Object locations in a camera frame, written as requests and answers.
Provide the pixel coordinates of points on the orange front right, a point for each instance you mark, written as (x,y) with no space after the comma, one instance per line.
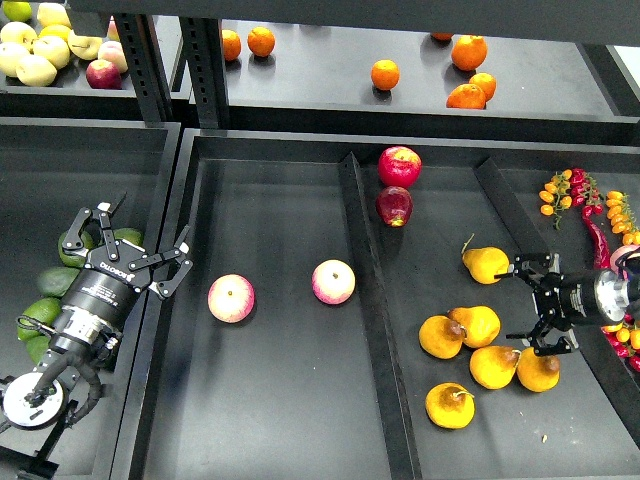
(467,96)

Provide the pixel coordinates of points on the yellow pear upper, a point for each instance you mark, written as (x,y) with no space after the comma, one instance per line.
(486,264)

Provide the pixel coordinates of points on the bright red apple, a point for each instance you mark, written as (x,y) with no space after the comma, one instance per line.
(399,166)

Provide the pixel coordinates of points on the black tray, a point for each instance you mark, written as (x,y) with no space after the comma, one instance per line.
(301,389)
(50,168)

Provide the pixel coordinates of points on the pink peach right edge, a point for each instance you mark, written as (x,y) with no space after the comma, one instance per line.
(619,252)

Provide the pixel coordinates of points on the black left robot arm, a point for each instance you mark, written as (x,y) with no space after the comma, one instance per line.
(64,386)

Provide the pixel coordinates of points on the pink apple left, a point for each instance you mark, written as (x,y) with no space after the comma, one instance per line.
(231,298)

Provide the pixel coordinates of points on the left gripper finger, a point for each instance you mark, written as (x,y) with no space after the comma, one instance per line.
(96,222)
(140,269)

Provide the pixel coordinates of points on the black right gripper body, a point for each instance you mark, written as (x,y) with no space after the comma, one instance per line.
(597,297)

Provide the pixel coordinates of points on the green avocado top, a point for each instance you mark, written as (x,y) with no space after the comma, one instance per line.
(74,261)

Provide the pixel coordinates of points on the yellow pear left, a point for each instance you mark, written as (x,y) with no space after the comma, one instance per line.
(441,337)

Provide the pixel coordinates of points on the pink apple centre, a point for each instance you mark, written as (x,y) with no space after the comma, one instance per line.
(333,282)

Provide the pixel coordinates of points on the orange cherry tomato vine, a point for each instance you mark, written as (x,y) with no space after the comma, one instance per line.
(555,196)

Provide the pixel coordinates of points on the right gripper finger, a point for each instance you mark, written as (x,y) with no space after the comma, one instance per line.
(552,333)
(541,271)

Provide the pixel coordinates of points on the large orange upper right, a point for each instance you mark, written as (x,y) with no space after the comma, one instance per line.
(469,52)

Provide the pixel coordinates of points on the black centre tray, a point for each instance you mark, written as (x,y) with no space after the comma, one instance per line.
(301,389)

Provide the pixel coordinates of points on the orange behind post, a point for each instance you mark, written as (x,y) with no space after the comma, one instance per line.
(232,45)

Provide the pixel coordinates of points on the dark red apple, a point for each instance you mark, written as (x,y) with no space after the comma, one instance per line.
(394,206)

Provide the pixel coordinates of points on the orange mid right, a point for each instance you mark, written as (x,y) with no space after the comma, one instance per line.
(486,82)

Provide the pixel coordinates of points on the orange upper left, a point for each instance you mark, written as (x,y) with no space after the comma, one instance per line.
(261,41)

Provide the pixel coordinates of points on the red apple on shelf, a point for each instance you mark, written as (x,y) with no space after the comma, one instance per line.
(103,74)

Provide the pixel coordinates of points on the black shelf post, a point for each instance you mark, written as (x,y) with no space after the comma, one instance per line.
(145,66)

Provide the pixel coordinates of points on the green avocado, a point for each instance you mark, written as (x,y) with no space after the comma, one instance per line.
(44,310)
(74,261)

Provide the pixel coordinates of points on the green avocado lower left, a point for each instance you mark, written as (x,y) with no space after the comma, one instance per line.
(44,310)

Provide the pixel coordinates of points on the yellow pear with stem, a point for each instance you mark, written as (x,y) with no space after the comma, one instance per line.
(450,405)

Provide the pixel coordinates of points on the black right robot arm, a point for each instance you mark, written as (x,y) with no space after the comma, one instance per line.
(632,280)

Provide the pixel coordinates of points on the black left tray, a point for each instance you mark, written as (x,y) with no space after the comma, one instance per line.
(50,168)

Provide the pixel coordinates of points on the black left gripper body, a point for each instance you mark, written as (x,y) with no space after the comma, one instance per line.
(99,300)

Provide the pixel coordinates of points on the yellow green apple front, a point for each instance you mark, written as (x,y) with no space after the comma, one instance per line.
(35,71)

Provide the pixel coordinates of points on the orange on shelf centre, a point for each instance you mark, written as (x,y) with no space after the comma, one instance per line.
(385,74)

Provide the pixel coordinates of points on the green lime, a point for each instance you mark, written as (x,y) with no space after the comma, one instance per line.
(19,11)

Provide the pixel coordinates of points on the pink apple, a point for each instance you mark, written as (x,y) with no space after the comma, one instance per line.
(333,282)
(231,298)

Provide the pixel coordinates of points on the red chili pepper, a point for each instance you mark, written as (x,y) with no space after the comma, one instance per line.
(601,252)

